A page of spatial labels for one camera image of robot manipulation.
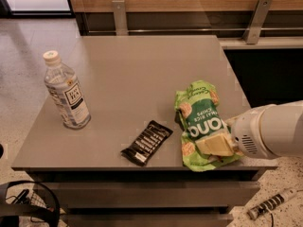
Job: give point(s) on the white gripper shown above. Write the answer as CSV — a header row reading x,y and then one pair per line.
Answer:
x,y
247,132

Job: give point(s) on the green rice chip bag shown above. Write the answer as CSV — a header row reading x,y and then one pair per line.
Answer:
x,y
196,111

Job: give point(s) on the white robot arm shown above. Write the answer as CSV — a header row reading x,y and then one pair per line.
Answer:
x,y
265,132

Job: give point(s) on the black rxbar chocolate bar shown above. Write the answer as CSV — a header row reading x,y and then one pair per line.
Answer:
x,y
146,143

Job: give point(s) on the grey table with drawers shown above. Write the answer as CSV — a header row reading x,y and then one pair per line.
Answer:
x,y
129,81

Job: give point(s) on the clear plastic tea bottle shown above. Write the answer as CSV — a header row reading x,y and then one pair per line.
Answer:
x,y
64,88

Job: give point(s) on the right metal bracket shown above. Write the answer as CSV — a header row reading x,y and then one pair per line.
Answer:
x,y
252,32

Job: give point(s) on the metal bracket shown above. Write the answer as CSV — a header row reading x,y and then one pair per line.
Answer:
x,y
252,32
120,17

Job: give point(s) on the left metal bracket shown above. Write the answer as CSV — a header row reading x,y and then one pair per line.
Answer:
x,y
120,17

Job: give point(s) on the black wire basket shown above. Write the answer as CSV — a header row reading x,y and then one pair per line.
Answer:
x,y
28,199

